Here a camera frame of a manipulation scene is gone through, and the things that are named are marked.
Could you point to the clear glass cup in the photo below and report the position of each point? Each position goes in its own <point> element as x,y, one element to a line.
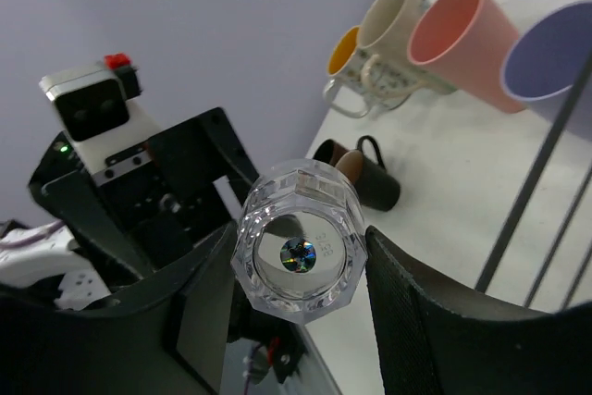
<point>300,251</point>

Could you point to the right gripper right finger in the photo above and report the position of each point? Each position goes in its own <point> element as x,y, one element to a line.
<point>435,335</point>

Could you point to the pink plastic cup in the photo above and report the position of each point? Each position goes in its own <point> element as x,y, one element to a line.
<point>465,42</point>

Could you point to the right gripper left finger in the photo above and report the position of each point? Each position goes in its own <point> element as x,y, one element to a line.
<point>165,334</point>

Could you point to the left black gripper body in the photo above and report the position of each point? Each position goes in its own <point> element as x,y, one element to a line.
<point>166,207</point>

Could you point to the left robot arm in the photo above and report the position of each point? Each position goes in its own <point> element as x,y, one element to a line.
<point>46,262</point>

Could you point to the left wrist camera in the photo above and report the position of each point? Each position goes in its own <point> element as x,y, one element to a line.
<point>103,122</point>

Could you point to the lavender plastic cup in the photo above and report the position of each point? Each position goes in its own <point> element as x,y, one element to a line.
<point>540,69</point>

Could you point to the beige patterned mug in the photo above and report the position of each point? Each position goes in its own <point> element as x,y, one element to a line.
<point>387,75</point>

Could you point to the tan patterned mug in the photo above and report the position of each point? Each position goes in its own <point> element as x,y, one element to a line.
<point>351,165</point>

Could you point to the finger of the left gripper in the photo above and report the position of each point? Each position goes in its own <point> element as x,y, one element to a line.
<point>235,163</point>
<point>75,203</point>

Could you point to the dark brown mug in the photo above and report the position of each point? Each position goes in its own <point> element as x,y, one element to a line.
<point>376,188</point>

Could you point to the wire dish rack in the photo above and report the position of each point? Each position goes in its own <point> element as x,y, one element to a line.
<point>542,256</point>

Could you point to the white floral mug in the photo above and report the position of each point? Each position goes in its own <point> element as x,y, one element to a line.
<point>344,70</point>

